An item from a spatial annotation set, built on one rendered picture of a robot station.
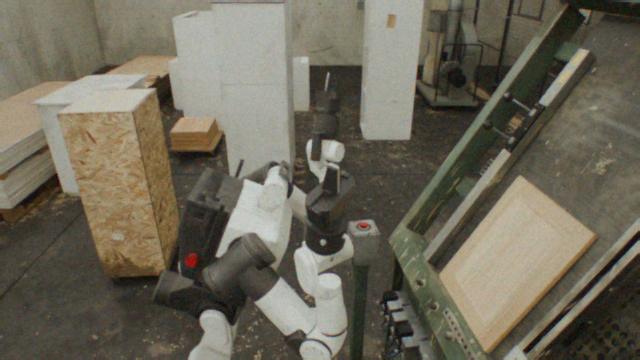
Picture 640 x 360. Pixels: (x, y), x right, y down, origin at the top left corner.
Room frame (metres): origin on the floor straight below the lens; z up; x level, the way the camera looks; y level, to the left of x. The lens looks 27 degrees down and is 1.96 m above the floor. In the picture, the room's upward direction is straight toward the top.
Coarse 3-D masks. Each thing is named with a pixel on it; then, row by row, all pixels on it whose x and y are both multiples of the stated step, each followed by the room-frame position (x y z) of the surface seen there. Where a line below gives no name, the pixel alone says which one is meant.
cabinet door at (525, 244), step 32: (512, 192) 1.27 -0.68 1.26; (480, 224) 1.28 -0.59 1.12; (512, 224) 1.17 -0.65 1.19; (544, 224) 1.08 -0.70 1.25; (576, 224) 1.00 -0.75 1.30; (480, 256) 1.18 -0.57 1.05; (512, 256) 1.08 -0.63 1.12; (544, 256) 1.00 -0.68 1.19; (576, 256) 0.93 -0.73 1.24; (448, 288) 1.18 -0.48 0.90; (480, 288) 1.08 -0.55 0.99; (512, 288) 0.99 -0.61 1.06; (544, 288) 0.92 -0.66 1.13; (480, 320) 0.99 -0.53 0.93; (512, 320) 0.91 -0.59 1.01
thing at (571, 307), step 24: (624, 240) 0.82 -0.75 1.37; (600, 264) 0.82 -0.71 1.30; (624, 264) 0.77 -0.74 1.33; (576, 288) 0.81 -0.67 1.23; (600, 288) 0.77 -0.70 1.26; (624, 288) 0.77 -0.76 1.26; (552, 312) 0.81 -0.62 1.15; (576, 312) 0.76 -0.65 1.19; (600, 312) 0.77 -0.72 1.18; (528, 336) 0.80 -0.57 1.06; (552, 336) 0.76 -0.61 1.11; (576, 336) 0.76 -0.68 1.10
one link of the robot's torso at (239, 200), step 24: (240, 168) 1.16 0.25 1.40; (192, 192) 0.98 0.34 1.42; (216, 192) 1.02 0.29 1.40; (240, 192) 1.06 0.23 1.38; (192, 216) 0.94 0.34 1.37; (216, 216) 0.94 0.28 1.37; (240, 216) 0.94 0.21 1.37; (264, 216) 0.98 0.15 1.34; (288, 216) 1.06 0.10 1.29; (192, 240) 0.94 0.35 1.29; (216, 240) 0.94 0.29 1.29; (264, 240) 0.91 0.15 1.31; (288, 240) 0.96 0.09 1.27; (192, 264) 0.92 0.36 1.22
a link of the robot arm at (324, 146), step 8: (320, 128) 1.31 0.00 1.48; (312, 136) 1.29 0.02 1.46; (320, 136) 1.28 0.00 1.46; (328, 136) 1.30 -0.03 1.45; (336, 136) 1.32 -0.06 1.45; (312, 144) 1.28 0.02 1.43; (320, 144) 1.28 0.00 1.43; (328, 144) 1.29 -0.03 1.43; (336, 144) 1.29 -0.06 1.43; (312, 152) 1.27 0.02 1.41; (320, 152) 1.27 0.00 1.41; (328, 152) 1.28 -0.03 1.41; (336, 152) 1.27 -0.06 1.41; (312, 160) 1.26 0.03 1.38; (328, 160) 1.29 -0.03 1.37; (336, 160) 1.27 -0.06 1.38
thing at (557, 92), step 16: (576, 80) 1.41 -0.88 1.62; (544, 96) 1.44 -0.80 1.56; (560, 96) 1.40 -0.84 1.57; (544, 112) 1.39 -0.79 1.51; (528, 144) 1.39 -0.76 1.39; (496, 160) 1.41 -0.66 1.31; (512, 160) 1.38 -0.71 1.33; (496, 176) 1.37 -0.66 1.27; (480, 192) 1.37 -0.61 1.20; (464, 208) 1.37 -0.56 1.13; (448, 224) 1.38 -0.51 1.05; (464, 224) 1.36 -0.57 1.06; (448, 240) 1.35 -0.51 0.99; (432, 256) 1.34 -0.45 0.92
